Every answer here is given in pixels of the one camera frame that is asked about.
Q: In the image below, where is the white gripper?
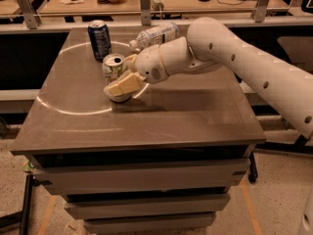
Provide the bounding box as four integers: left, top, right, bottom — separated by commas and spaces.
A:
104, 45, 168, 97

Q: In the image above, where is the white green 7up can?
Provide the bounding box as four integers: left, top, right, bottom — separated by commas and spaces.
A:
102, 53, 131, 103

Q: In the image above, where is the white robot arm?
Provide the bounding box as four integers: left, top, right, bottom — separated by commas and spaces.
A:
104, 18, 313, 138

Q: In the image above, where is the blue soda can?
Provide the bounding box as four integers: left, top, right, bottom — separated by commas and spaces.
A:
87, 20, 112, 63

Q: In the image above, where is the clear plastic water bottle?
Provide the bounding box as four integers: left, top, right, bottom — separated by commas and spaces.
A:
129, 23, 180, 52

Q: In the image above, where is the white power strip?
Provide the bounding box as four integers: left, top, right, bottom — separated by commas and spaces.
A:
150, 0, 163, 11

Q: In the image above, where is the grey drawer cabinet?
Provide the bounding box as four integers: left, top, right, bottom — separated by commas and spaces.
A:
12, 28, 265, 235

